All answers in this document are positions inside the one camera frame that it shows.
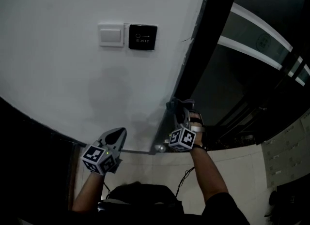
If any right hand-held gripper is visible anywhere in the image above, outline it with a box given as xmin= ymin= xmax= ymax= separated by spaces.
xmin=168 ymin=106 xmax=208 ymax=152

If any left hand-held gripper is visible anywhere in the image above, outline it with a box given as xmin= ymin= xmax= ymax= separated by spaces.
xmin=81 ymin=127 xmax=127 ymax=176

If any grey fuzzy cloth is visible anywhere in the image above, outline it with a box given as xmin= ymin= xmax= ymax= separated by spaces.
xmin=166 ymin=98 xmax=196 ymax=114

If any black exit button panel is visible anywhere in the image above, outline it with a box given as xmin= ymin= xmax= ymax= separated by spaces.
xmin=128 ymin=23 xmax=158 ymax=51

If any white wall light switch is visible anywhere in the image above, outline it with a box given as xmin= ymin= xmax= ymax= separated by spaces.
xmin=97 ymin=22 xmax=125 ymax=48

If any person's left forearm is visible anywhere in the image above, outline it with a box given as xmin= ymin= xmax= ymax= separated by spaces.
xmin=72 ymin=170 xmax=105 ymax=212

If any person's right forearm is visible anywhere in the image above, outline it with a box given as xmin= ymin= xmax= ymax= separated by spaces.
xmin=190 ymin=144 xmax=230 ymax=210

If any glass door with frosted band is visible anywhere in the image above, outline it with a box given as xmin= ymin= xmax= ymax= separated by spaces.
xmin=188 ymin=0 xmax=310 ymax=145

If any person's right hand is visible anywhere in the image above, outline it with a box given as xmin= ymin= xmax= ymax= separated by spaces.
xmin=188 ymin=112 xmax=204 ymax=126

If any person's black clothing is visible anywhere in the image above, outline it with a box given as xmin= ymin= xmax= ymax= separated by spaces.
xmin=14 ymin=181 xmax=250 ymax=225

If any white locker cabinet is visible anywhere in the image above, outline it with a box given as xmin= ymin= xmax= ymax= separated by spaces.
xmin=261 ymin=109 xmax=310 ymax=189

